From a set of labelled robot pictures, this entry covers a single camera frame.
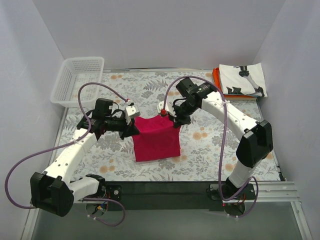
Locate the magenta t shirt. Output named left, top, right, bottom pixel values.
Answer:
left=132, top=115, right=181, bottom=162

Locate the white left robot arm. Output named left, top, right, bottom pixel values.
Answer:
left=30, top=98, right=140, bottom=217

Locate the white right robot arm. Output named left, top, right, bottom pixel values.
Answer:
left=160, top=76, right=273, bottom=201

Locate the orange folded t shirt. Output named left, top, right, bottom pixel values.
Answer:
left=212, top=67, right=251, bottom=99

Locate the white printed folded t shirt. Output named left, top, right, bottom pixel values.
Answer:
left=219, top=63, right=268, bottom=98

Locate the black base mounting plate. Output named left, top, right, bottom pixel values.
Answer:
left=100, top=181, right=224, bottom=212

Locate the white plastic basket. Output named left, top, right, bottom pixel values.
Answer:
left=50, top=56, right=105, bottom=108

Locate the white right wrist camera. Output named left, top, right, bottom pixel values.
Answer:
left=156, top=101, right=172, bottom=117

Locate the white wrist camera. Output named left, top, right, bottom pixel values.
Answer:
left=124, top=98, right=141, bottom=125
left=156, top=101, right=172, bottom=117

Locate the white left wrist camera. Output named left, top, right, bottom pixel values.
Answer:
left=124, top=98, right=141, bottom=125

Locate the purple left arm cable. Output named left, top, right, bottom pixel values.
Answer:
left=4, top=82, right=133, bottom=227

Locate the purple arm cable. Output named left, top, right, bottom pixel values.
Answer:
left=161, top=76, right=259, bottom=219
left=4, top=82, right=133, bottom=227

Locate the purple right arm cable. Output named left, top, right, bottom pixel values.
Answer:
left=161, top=76, right=259, bottom=219

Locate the aluminium frame rail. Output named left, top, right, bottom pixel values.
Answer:
left=22, top=181, right=312, bottom=240

